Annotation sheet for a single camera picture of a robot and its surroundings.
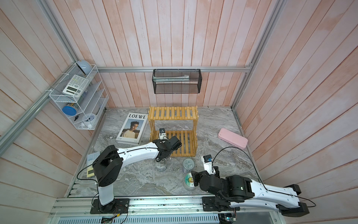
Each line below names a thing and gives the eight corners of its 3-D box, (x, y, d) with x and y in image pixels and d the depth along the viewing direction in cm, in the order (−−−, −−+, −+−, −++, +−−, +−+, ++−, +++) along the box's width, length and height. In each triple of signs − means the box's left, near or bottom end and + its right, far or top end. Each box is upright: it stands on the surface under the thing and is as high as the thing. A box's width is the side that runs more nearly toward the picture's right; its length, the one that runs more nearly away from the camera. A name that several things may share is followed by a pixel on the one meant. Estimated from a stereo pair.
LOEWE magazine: (117, 142, 101) (115, 139, 97) (130, 115, 118) (129, 112, 114) (140, 145, 99) (138, 142, 96) (150, 118, 116) (149, 114, 112)
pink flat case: (215, 136, 105) (216, 134, 103) (219, 128, 109) (220, 126, 107) (245, 150, 97) (246, 148, 95) (248, 141, 102) (249, 139, 100)
